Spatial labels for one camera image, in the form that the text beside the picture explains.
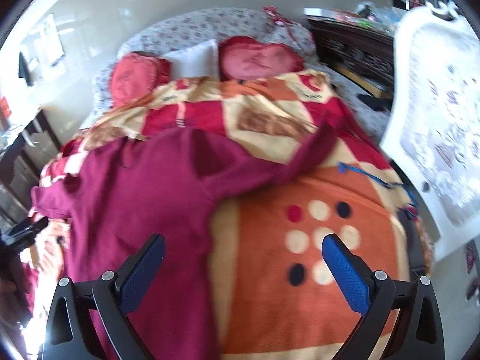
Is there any red heart pillow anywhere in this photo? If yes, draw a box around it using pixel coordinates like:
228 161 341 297
219 36 304 80
109 51 172 107

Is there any white pillow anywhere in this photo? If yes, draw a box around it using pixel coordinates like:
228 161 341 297
162 39 220 80

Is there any maroon sweater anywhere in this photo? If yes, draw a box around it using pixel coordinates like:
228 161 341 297
32 123 336 359

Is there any orange red patterned blanket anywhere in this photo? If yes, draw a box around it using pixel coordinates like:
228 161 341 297
38 70 412 359

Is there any left red heart pillow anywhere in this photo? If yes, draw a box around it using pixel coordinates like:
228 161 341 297
109 51 172 107

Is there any black garment on wall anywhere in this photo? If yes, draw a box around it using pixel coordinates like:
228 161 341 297
18 52 33 87

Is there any white ornate chair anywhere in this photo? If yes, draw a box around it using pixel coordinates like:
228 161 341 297
380 2 479 261

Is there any dark wooden desk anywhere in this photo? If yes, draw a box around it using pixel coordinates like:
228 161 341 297
1 109 62 225

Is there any right red heart pillow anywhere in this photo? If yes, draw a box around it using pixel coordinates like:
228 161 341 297
219 36 304 80

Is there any dark carved wooden cabinet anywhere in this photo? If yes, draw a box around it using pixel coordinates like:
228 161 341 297
307 17 395 111

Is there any floral quilt headboard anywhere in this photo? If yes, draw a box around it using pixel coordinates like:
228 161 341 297
92 7 317 117

